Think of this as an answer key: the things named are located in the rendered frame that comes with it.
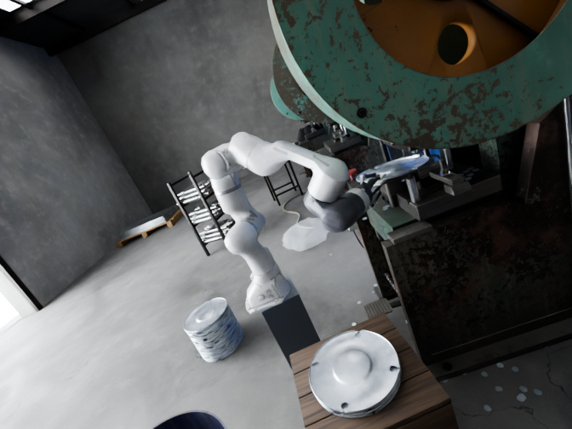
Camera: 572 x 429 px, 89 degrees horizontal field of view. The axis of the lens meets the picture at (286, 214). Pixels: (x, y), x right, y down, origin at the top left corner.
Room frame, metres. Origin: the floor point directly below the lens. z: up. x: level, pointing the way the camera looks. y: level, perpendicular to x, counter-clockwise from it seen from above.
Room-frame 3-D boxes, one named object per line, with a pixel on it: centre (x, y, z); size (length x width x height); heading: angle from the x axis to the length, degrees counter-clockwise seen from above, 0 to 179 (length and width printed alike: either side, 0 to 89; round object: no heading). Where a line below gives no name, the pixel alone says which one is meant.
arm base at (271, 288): (1.18, 0.22, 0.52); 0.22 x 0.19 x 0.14; 94
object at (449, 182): (0.96, -0.58, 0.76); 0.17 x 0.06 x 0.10; 175
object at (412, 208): (1.12, -0.60, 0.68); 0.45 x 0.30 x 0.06; 175
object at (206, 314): (1.61, 0.71, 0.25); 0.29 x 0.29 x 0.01
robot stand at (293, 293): (1.18, 0.18, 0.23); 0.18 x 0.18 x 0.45; 4
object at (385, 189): (1.14, -0.42, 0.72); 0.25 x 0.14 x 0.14; 85
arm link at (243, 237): (1.15, 0.20, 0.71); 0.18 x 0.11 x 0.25; 153
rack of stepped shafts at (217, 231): (3.37, 0.81, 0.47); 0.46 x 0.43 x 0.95; 65
